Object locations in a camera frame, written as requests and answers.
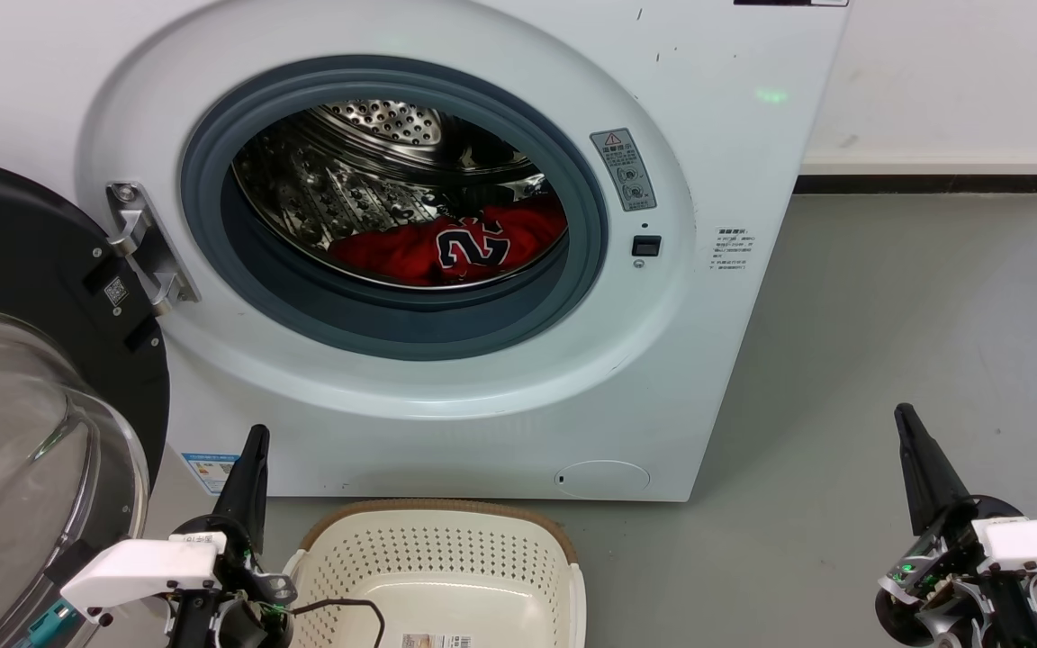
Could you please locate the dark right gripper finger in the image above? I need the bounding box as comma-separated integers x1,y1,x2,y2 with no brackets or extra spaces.
895,403,944,536
904,403,974,528

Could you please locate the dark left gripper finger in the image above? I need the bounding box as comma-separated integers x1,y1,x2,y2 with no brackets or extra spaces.
212,425,261,543
248,425,271,552

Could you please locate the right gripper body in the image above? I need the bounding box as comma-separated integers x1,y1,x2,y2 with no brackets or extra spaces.
874,495,1037,648

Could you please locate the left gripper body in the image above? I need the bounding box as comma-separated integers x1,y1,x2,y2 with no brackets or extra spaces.
163,513,299,648

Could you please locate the red jersey with black number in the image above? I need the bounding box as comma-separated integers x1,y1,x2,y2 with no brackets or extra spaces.
329,200,568,289

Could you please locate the cream perforated laundry basket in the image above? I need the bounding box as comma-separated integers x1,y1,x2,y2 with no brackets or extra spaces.
283,499,588,648

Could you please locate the stainless steel washing machine drum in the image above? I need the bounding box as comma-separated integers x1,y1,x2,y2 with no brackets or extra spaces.
232,99,569,291

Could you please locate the black washing machine door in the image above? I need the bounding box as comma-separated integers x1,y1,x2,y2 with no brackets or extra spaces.
0,155,170,648

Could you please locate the blue energy label sticker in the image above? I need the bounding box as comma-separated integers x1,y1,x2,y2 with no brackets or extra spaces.
181,453,240,496

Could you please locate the grey rubber door gasket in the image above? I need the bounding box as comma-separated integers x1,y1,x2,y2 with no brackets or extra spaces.
180,56,609,361

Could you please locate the white front-load washing machine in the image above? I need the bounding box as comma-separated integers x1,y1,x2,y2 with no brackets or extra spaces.
0,0,852,503

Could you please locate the silver door hinge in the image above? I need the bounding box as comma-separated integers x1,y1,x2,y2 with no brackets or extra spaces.
106,182,201,316

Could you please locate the white text label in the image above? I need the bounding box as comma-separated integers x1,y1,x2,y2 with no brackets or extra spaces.
709,225,755,275

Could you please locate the white and black baseboard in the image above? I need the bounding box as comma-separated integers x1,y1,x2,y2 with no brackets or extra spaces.
793,151,1037,195

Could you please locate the round white filter cover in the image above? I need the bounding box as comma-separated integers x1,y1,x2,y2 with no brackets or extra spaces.
555,460,652,500

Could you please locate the grey warning sticker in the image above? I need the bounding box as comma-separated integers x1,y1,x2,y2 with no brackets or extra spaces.
591,128,658,213

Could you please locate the thin black cable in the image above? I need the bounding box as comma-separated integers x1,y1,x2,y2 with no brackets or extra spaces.
289,598,387,648

